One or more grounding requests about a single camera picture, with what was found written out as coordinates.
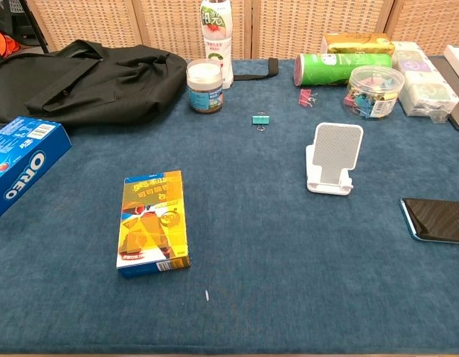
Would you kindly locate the clear tub of binder clips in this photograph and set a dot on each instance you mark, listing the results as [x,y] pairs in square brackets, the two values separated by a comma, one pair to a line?
[374,93]

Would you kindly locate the black smartphone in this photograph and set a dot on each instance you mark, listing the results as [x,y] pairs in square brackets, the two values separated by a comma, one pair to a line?
[437,219]

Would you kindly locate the black backpack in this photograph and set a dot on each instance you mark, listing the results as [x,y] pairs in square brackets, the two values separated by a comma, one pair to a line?
[88,82]

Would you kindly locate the grey laptop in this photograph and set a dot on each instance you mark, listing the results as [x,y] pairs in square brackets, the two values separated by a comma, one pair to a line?
[450,93]

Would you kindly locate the white phone stand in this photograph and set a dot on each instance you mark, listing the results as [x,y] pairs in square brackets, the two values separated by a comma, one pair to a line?
[335,156]

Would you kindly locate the yellow snack box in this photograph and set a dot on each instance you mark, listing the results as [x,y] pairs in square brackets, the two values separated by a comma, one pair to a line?
[153,223]

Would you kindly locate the orange object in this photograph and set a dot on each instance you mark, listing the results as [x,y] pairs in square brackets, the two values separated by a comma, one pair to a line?
[2,42]

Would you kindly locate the pink binder clip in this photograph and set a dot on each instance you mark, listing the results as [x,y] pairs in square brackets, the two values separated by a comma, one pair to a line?
[305,97]

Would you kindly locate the blue Oreo box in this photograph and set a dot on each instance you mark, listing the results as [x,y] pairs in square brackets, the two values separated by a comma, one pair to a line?
[21,160]

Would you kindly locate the green chips can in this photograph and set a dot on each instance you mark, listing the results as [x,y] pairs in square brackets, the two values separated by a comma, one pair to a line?
[337,68]

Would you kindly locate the white box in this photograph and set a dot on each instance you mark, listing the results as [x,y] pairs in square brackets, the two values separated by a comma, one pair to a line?
[458,56]

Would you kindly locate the white drink bottle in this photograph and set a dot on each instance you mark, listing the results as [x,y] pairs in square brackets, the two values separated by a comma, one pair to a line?
[216,37]

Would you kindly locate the small white scrap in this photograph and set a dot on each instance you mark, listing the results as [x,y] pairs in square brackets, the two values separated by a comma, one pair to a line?
[206,295]

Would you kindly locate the wooden woven screen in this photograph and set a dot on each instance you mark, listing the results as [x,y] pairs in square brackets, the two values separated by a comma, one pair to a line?
[288,26]

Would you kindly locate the brown spread jar white lid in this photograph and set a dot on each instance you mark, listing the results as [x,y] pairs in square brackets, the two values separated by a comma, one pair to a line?
[204,87]

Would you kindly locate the white tissue packs bundle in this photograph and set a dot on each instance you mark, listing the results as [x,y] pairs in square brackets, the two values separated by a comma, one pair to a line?
[422,78]

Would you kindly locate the blue table cloth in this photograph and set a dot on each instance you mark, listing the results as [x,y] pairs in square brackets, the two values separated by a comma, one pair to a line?
[251,241]

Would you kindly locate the green binder clip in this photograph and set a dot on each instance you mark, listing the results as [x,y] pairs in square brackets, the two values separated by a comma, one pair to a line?
[261,120]

